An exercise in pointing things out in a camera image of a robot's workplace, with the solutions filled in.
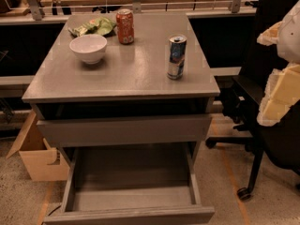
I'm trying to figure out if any grey top drawer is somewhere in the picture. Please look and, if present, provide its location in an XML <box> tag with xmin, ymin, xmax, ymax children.
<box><xmin>37</xmin><ymin>114</ymin><xmax>211</xmax><ymax>147</ymax></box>

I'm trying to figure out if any metal railing frame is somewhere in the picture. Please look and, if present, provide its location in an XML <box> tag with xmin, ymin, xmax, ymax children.
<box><xmin>0</xmin><ymin>0</ymin><xmax>263</xmax><ymax>22</ymax></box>

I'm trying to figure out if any grey drawer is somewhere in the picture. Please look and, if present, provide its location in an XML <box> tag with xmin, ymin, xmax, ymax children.
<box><xmin>44</xmin><ymin>143</ymin><xmax>215</xmax><ymax>225</ymax></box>
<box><xmin>37</xmin><ymin>114</ymin><xmax>211</xmax><ymax>147</ymax></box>

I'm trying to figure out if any black office chair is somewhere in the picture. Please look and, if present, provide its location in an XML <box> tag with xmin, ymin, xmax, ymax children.
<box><xmin>205</xmin><ymin>0</ymin><xmax>300</xmax><ymax>201</ymax></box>

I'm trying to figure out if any green chip bag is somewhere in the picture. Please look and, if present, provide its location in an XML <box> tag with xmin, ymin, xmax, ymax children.
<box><xmin>68</xmin><ymin>17</ymin><xmax>116</xmax><ymax>38</ymax></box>

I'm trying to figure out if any white ceramic bowl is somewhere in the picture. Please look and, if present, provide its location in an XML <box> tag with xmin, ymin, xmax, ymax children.
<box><xmin>69</xmin><ymin>34</ymin><xmax>108</xmax><ymax>64</ymax></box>

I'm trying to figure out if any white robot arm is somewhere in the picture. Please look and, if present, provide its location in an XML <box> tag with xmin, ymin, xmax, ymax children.
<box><xmin>257</xmin><ymin>1</ymin><xmax>300</xmax><ymax>127</ymax></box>

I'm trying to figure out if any cardboard box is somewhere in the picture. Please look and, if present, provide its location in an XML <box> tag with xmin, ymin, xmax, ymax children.
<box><xmin>7</xmin><ymin>111</ymin><xmax>69</xmax><ymax>181</ymax></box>

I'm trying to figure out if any silver blue energy drink can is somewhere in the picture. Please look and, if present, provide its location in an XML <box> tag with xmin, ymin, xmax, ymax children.
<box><xmin>167</xmin><ymin>34</ymin><xmax>187</xmax><ymax>80</ymax></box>

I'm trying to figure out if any orange soda can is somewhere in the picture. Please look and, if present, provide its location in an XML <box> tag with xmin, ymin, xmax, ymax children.
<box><xmin>116</xmin><ymin>9</ymin><xmax>134</xmax><ymax>44</ymax></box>

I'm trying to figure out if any grey drawer cabinet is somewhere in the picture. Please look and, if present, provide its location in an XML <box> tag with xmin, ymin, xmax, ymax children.
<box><xmin>22</xmin><ymin>12</ymin><xmax>221</xmax><ymax>161</ymax></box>

